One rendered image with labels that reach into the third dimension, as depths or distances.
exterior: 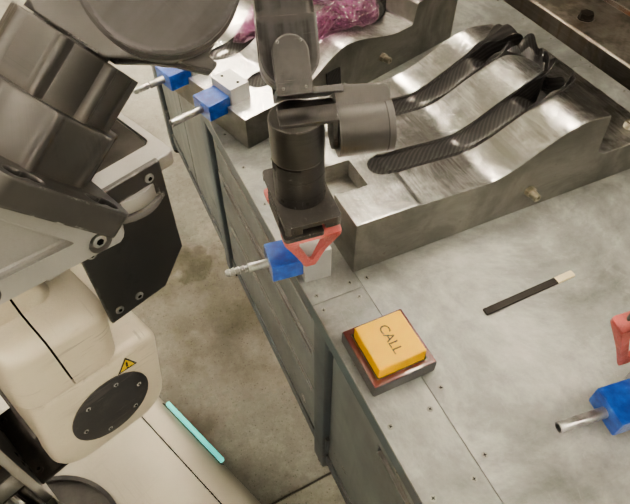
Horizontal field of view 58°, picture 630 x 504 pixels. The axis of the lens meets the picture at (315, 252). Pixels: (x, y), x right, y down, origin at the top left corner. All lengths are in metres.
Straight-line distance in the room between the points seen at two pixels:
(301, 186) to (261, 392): 1.01
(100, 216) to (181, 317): 1.39
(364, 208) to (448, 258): 0.15
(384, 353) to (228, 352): 1.02
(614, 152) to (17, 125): 0.79
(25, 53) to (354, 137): 0.34
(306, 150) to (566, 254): 0.41
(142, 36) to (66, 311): 0.40
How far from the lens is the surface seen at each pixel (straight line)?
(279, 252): 0.71
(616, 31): 1.39
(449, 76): 0.91
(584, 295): 0.80
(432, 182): 0.75
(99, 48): 0.33
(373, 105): 0.59
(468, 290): 0.75
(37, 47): 0.32
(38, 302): 0.65
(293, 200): 0.62
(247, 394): 1.55
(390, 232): 0.72
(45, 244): 0.37
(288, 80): 0.56
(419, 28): 1.12
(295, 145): 0.57
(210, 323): 1.68
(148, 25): 0.30
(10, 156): 0.32
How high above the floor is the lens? 1.39
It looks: 50 degrees down
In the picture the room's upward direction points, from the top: straight up
